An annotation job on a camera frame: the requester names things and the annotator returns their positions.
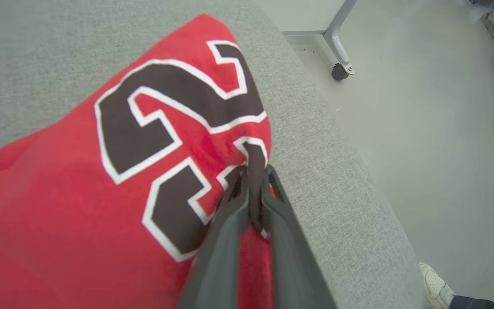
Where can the grey fabric sofa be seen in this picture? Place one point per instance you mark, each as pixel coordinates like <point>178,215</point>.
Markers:
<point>337,193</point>

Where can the white sneaker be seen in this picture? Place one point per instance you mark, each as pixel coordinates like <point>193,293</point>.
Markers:
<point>435,287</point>

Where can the red jersey with white sleeves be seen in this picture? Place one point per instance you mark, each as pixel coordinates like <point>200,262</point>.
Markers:
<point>37,214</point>

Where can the dark blue trouser leg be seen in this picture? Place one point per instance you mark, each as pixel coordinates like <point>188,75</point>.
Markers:
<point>474,303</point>

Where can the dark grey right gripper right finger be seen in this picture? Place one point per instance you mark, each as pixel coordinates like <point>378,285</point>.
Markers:
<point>290,266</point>

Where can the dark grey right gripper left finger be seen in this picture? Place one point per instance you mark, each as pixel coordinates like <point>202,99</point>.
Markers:
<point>223,257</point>

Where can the grey table leg with caster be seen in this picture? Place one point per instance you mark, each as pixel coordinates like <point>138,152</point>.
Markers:
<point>337,38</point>

